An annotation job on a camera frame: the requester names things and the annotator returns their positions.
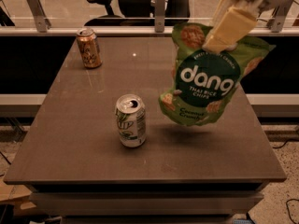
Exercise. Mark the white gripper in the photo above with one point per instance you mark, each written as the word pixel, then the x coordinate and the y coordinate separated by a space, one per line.
pixel 233 22

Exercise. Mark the green dang rice chip bag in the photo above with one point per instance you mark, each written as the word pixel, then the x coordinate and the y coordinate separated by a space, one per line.
pixel 203 82

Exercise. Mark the white green 7up can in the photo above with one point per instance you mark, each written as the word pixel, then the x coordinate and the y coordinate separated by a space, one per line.
pixel 131 120

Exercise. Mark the orange La Croix can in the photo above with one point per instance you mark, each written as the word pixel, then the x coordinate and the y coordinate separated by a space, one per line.
pixel 89 48

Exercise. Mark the black office chair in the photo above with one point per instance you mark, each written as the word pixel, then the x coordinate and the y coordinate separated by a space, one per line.
pixel 140 13

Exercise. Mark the cardboard piece on floor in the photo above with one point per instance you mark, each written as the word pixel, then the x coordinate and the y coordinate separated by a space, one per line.
pixel 18 197

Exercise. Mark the right metal rail bracket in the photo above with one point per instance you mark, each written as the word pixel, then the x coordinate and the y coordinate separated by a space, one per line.
pixel 279 16

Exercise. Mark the metal rail bracket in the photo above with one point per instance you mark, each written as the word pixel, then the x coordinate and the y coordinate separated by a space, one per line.
pixel 279 16
pixel 41 21
pixel 159 16

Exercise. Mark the middle metal rail bracket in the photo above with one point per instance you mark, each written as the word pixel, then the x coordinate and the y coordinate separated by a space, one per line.
pixel 159 16

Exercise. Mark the left metal rail bracket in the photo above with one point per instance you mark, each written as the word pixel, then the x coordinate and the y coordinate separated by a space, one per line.
pixel 41 21

